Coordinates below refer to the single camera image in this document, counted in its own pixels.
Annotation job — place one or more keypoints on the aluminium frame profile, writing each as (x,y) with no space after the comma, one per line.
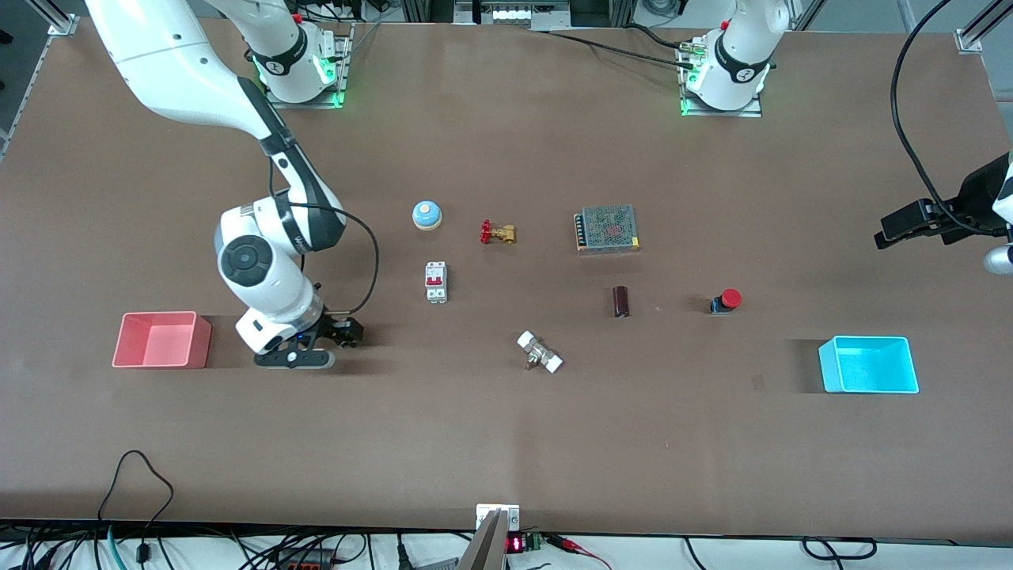
(63,24)
(969,39)

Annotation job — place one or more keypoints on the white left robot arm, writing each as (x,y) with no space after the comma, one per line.
(736,55)

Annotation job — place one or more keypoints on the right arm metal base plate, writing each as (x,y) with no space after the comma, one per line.
(346,47)

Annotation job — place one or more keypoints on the cyan plastic bin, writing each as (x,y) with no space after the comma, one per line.
(870,364)

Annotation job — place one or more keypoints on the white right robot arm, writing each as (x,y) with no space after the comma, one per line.
(174,71)

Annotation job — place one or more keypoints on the dark red cylindrical capacitor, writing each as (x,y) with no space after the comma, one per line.
(621,302)

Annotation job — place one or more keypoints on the grey metal bar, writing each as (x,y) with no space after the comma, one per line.
(484,550)

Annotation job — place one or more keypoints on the silver fitting white caps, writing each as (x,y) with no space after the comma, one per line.
(538,352)

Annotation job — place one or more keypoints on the red push button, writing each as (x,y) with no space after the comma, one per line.
(730,298)

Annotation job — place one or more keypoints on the blue dome bell button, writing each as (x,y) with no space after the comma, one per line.
(426,215)

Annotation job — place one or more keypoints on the pink plastic bin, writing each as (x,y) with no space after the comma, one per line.
(162,340)

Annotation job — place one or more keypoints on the white red circuit breaker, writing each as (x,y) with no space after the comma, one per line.
(436,281)

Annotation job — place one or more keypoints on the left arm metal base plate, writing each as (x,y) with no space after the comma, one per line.
(748,112)

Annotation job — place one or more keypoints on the white mounting plate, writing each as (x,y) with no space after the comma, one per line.
(512,518)

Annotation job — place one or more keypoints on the metal mesh power supply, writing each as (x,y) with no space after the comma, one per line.
(608,228)

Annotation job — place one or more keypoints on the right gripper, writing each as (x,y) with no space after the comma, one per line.
(333,327)

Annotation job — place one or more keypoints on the red clip lead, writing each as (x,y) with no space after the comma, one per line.
(570,545)

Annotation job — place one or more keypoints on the white labelled control box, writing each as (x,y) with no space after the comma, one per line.
(510,14)

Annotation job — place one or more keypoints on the red digit display module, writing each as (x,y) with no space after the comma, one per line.
(516,544)

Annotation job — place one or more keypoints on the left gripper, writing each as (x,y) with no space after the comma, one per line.
(976,199)

